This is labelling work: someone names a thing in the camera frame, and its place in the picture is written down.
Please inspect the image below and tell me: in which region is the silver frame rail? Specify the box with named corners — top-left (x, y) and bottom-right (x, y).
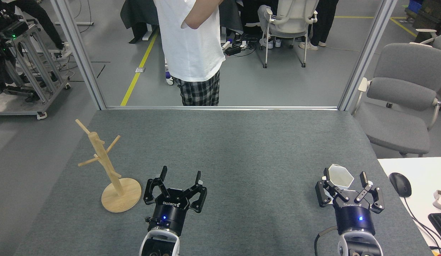
top-left (106, 106), bottom-right (339, 111)

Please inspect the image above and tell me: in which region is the dark green box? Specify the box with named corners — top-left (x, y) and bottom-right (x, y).
top-left (405, 0), bottom-right (441, 43)

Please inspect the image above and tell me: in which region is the grey padded chair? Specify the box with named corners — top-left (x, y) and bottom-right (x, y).
top-left (352, 43), bottom-right (441, 157)

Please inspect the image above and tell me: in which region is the silver frame post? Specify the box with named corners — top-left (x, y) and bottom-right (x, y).
top-left (49, 0), bottom-right (107, 110)
top-left (338, 0), bottom-right (399, 111)

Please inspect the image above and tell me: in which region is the aluminium frame cart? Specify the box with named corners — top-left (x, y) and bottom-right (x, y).
top-left (0, 0), bottom-right (71, 119)

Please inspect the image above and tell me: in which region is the white side table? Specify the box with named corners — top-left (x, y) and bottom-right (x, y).
top-left (378, 156), bottom-right (441, 256)

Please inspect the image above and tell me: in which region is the white office chair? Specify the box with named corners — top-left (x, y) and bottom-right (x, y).
top-left (259, 0), bottom-right (319, 68)

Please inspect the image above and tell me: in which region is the wooden cup rack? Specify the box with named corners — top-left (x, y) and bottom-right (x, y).
top-left (75, 119), bottom-right (142, 213)

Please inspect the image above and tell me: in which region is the white hexagonal cup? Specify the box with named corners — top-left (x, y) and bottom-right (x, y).
top-left (327, 164), bottom-right (355, 189)

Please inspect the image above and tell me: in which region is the black computer mouse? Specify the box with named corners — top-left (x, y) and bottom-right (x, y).
top-left (389, 172), bottom-right (412, 198)

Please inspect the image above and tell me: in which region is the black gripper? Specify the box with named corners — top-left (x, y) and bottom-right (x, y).
top-left (143, 166), bottom-right (208, 236)
top-left (315, 168), bottom-right (385, 235)

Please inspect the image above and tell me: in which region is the black mouse cable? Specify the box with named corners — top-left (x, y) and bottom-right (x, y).
top-left (401, 196), bottom-right (441, 250)

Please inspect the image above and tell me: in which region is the person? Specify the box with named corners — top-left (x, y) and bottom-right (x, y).
top-left (258, 4), bottom-right (283, 49)
top-left (153, 0), bottom-right (226, 106)
top-left (12, 0), bottom-right (69, 50)
top-left (299, 0), bottom-right (340, 51)

